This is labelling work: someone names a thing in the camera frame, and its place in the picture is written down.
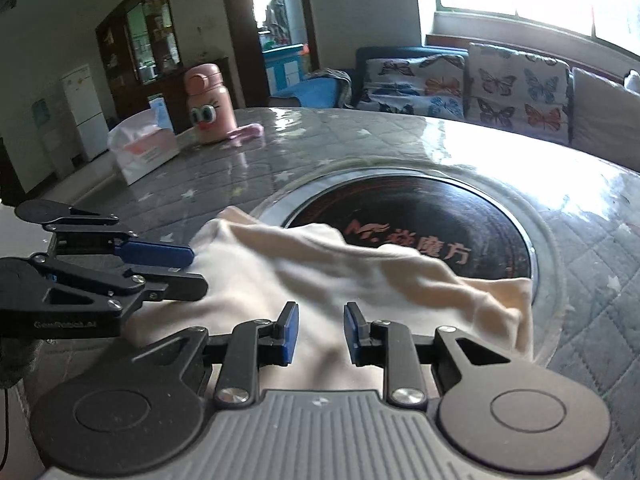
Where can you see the butterfly print pillow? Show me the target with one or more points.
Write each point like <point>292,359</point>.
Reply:
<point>400,80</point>
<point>515,90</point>

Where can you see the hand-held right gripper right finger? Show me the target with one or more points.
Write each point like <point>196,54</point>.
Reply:
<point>354,335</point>

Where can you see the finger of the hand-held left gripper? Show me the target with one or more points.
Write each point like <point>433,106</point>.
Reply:
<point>185,286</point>
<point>155,255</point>

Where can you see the light blue carton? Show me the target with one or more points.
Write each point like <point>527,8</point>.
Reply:
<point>161,110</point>

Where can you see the white plush toy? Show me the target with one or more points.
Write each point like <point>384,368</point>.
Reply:
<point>634,82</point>

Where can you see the pink water bottle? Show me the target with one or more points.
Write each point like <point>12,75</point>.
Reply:
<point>210,110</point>

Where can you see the white refrigerator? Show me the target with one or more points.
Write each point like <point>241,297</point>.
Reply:
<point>85,110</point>

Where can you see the round black induction cooktop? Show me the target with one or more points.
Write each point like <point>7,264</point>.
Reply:
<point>425,210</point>

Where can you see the white plastic bag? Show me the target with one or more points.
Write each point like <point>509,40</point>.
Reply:
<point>145,155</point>

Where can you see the grey patterned blanket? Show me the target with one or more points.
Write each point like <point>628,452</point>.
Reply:
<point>335,77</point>

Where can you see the plain grey pillow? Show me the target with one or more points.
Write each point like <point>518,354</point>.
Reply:
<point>605,120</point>

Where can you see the dark wooden display cabinet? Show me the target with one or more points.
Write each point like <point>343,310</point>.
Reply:
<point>115,85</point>

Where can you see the dark wooden door frame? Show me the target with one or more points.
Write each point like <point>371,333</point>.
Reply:
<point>245,35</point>

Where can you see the grey quilted star table cover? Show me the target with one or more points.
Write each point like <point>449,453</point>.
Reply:
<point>590,260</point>

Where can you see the blue sofa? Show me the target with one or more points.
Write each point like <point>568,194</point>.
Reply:
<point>315,92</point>

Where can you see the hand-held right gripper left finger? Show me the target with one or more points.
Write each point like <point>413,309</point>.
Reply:
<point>289,335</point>

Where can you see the blue low cabinet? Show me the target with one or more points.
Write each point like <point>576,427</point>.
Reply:
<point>285,67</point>

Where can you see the beige garment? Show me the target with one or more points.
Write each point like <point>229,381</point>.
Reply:
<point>300,270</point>

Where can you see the person's left hand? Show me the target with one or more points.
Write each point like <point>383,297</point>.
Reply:
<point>20,360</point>

